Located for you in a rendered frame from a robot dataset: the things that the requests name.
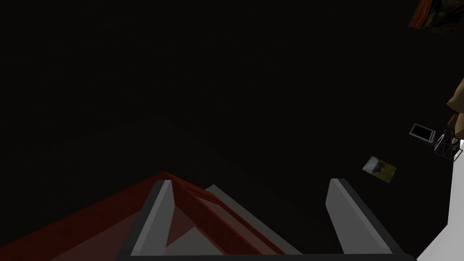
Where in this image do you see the yellow grey wall picture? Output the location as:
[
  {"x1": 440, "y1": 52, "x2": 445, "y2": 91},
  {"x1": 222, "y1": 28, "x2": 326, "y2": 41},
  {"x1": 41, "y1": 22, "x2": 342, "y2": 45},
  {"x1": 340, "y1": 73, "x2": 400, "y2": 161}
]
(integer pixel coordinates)
[{"x1": 362, "y1": 155, "x2": 397, "y2": 184}]

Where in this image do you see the beige rounded object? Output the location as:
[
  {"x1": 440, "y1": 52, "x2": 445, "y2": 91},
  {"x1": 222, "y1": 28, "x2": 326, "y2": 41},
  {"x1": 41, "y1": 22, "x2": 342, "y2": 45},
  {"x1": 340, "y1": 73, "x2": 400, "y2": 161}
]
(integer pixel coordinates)
[{"x1": 446, "y1": 77, "x2": 464, "y2": 128}]

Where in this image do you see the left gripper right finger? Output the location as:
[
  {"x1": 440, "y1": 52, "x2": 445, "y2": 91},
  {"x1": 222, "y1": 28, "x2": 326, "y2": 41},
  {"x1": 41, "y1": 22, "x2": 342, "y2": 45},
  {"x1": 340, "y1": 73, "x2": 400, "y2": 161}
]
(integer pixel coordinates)
[{"x1": 325, "y1": 178, "x2": 405, "y2": 255}]

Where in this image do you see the black wire frame stand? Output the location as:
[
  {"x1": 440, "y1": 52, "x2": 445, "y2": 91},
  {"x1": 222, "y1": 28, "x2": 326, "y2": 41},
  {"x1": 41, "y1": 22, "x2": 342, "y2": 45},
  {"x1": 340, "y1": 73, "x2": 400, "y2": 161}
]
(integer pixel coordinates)
[{"x1": 434, "y1": 129, "x2": 463, "y2": 161}]

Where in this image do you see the orange red wall painting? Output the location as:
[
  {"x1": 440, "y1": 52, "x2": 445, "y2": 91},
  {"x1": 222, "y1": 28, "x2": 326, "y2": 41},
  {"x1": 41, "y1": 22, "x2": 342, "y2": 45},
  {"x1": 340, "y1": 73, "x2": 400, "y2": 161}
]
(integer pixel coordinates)
[{"x1": 408, "y1": 0, "x2": 464, "y2": 35}]

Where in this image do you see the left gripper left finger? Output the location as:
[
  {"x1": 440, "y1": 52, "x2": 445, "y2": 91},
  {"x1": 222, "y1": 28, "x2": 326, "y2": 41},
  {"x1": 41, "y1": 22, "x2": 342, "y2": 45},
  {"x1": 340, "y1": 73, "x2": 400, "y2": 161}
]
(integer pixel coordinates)
[{"x1": 119, "y1": 179, "x2": 176, "y2": 256}]

